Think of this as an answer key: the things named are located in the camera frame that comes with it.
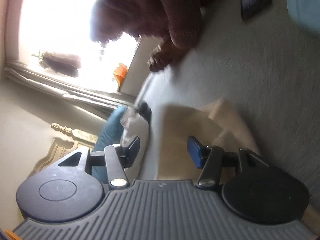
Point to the white shirt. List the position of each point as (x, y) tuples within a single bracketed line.
[(135, 127)]

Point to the grey curtain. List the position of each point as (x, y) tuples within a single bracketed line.
[(75, 92)]

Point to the hanging brown clothes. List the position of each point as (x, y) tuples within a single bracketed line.
[(60, 62)]

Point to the cream carved bed headboard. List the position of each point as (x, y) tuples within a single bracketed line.
[(72, 140)]

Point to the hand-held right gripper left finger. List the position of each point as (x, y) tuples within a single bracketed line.
[(133, 147)]

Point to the light blue cloth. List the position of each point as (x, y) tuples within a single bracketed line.
[(305, 2)]

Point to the cream jacket with black stripes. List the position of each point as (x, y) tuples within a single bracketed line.
[(175, 130)]

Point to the dark rectangular object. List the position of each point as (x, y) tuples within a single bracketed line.
[(255, 0)]

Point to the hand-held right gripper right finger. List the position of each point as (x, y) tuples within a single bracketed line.
[(195, 151)]

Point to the orange bag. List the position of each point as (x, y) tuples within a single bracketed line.
[(120, 73)]

